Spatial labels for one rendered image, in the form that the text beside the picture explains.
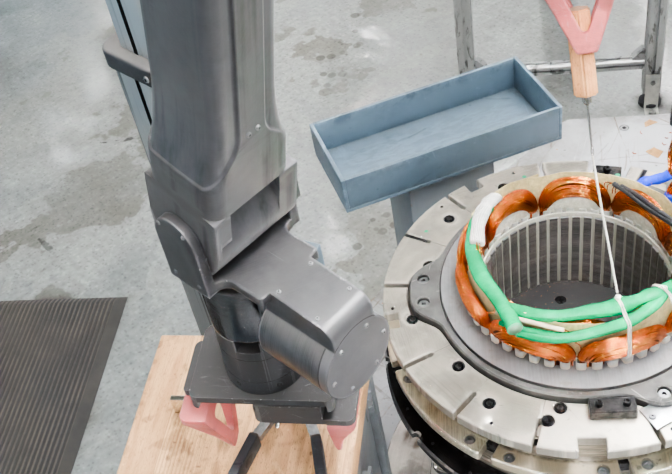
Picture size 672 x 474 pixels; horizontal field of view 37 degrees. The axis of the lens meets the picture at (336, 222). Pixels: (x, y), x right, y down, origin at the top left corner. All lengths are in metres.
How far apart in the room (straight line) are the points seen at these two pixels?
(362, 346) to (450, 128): 0.56
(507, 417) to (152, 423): 0.29
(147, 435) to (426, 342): 0.24
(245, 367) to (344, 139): 0.49
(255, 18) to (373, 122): 0.66
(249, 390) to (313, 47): 2.53
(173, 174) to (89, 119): 2.59
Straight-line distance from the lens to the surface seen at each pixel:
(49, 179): 2.95
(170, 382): 0.88
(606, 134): 1.49
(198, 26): 0.45
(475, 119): 1.13
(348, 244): 2.47
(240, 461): 0.78
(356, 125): 1.11
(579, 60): 0.70
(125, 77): 1.10
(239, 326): 0.64
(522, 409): 0.77
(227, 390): 0.70
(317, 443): 0.77
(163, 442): 0.84
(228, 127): 0.50
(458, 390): 0.78
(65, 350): 2.44
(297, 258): 0.60
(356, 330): 0.58
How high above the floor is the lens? 1.72
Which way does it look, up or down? 43 degrees down
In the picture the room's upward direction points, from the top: 12 degrees counter-clockwise
